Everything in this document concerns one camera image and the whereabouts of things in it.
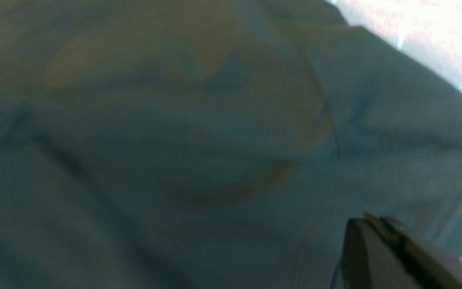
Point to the dark gray long-sleeved shirt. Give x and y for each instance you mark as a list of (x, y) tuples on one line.
[(211, 144)]

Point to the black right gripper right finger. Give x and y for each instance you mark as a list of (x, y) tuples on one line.
[(430, 266)]

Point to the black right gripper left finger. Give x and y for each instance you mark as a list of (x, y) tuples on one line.
[(368, 263)]

